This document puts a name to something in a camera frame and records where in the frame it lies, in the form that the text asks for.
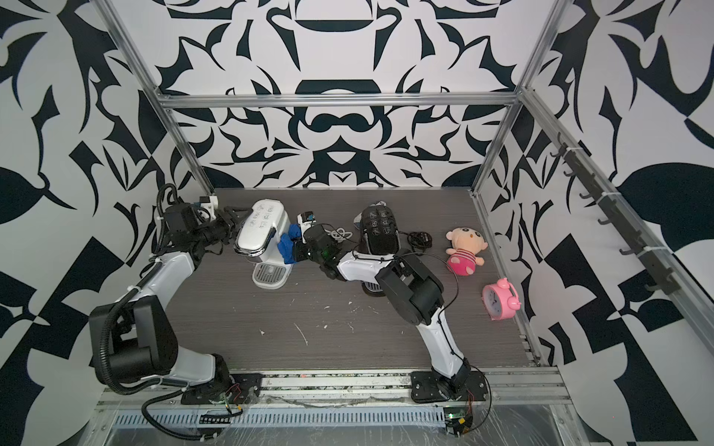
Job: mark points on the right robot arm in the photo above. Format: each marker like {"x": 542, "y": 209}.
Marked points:
{"x": 412, "y": 289}

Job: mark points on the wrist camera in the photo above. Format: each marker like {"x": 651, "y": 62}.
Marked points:
{"x": 305, "y": 220}
{"x": 210, "y": 204}

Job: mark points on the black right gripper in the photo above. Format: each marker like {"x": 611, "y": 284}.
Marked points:
{"x": 297, "y": 253}

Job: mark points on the pink plush pig toy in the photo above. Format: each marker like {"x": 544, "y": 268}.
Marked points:
{"x": 464, "y": 252}

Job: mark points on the black coffee machine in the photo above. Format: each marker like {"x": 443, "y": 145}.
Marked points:
{"x": 379, "y": 243}

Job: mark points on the blue cleaning cloth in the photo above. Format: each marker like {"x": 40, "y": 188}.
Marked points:
{"x": 290, "y": 245}

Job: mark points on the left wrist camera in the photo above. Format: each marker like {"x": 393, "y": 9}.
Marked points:
{"x": 210, "y": 204}

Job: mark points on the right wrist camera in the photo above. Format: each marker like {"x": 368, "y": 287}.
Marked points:
{"x": 305, "y": 220}

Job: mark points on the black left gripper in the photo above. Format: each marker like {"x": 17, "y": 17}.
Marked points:
{"x": 224, "y": 220}

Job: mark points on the white coffee machine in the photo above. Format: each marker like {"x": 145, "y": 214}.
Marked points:
{"x": 258, "y": 242}

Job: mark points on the pink alarm clock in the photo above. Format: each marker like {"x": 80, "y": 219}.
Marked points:
{"x": 501, "y": 300}

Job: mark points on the wall hook rail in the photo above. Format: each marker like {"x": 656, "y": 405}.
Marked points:
{"x": 619, "y": 214}

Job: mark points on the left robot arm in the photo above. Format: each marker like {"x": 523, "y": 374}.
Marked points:
{"x": 134, "y": 345}

